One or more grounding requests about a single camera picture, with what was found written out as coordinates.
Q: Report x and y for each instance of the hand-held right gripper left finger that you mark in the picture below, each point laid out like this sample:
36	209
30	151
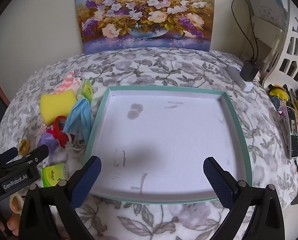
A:
87	180

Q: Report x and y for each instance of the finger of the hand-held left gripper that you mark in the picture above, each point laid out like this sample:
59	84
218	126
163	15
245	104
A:
10	153
41	151

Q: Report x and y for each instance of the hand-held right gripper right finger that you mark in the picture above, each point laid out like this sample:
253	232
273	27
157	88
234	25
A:
217	180

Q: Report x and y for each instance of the purple packet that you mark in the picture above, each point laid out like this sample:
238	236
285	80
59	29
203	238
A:
47	142

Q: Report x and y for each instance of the yellow round printed pad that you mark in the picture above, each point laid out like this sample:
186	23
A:
23	147

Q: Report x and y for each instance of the small green tissue pack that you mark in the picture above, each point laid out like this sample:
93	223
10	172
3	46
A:
53	176

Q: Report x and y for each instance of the yellow sponge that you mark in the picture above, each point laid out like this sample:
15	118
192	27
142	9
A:
56	105

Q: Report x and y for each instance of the blue face mask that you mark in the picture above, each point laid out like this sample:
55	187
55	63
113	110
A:
79	115

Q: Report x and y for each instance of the teal shallow box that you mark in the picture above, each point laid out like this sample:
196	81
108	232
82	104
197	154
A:
164	135

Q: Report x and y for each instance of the pink white striped cloth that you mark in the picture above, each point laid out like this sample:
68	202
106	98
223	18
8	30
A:
69	82

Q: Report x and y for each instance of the long green tissue pack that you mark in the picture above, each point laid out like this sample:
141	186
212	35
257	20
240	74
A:
86	88

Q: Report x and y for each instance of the person's left hand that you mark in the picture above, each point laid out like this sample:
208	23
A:
11	226

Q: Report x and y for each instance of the tape roll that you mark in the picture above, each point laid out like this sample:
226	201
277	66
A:
16	208

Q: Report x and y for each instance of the patterned round tin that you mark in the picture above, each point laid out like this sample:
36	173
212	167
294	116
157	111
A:
276	103

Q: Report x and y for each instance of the white power strip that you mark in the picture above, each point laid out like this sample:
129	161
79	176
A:
245	86

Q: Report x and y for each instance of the yellow plush toy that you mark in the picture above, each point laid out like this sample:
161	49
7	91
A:
279	91

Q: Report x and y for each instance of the black power adapter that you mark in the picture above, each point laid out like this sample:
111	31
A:
249	70

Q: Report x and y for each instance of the white cutout chair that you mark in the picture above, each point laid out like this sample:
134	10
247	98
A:
271	76

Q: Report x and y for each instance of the grey floral blanket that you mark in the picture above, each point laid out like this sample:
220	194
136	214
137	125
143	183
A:
164	65

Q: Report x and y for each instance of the white wooden rack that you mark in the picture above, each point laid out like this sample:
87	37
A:
264	23

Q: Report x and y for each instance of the flower painting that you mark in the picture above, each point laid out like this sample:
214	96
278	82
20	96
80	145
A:
144	17

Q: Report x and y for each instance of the grey teal paper bag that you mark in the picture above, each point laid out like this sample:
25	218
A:
266	10

